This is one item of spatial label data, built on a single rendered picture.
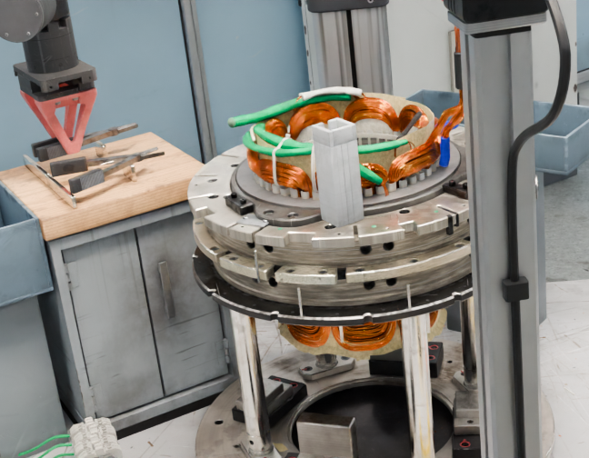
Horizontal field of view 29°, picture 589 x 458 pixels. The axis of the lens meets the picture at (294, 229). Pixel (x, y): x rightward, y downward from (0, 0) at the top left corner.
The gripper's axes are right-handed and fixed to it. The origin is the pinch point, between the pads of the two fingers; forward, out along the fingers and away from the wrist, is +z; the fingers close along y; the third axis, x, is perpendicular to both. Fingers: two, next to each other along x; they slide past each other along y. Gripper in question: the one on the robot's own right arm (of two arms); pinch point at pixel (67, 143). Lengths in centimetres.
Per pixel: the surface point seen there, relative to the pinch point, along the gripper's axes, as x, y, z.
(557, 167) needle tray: 44, 33, 6
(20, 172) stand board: -5.3, -3.1, 2.9
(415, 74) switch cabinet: 154, -149, 56
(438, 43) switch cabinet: 163, -149, 48
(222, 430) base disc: 4.4, 22.5, 29.2
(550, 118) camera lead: -3, 84, -23
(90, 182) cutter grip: -2.0, 12.0, 0.8
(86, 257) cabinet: -4.1, 12.7, 8.8
